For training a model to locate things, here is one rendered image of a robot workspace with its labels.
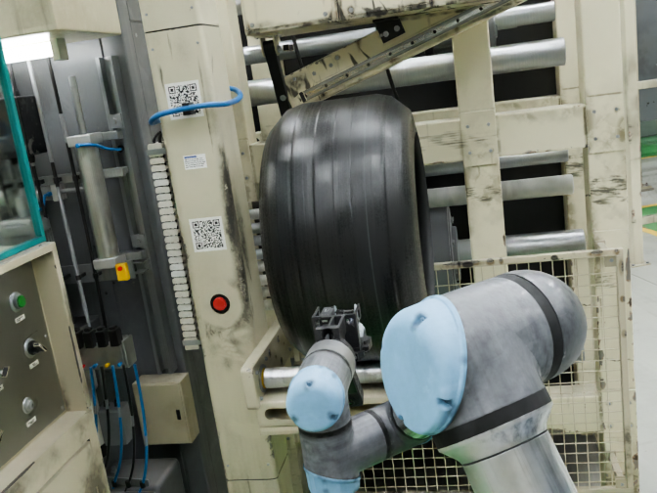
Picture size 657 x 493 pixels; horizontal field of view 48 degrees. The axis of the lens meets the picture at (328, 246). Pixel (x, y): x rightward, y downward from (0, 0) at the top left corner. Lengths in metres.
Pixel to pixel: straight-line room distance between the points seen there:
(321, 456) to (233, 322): 0.69
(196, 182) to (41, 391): 0.53
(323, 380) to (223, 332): 0.74
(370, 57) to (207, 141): 0.53
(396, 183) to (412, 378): 0.73
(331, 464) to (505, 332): 0.42
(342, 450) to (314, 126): 0.68
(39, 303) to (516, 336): 1.13
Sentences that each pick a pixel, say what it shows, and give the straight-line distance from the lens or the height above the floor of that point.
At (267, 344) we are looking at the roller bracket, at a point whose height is 0.95.
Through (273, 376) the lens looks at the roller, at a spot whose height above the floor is 0.91.
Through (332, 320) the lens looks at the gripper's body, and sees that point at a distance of 1.14.
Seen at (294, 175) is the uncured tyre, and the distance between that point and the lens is 1.38.
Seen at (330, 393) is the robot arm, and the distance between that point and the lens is 0.96.
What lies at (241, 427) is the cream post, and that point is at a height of 0.76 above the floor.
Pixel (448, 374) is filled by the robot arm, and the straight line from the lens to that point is 0.64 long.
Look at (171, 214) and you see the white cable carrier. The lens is 1.66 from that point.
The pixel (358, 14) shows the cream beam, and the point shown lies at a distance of 1.77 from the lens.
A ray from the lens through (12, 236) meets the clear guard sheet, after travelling 1.52.
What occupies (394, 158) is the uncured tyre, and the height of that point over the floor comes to 1.35.
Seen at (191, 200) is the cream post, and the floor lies 1.30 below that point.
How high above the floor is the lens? 1.52
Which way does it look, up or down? 13 degrees down
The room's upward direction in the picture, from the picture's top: 8 degrees counter-clockwise
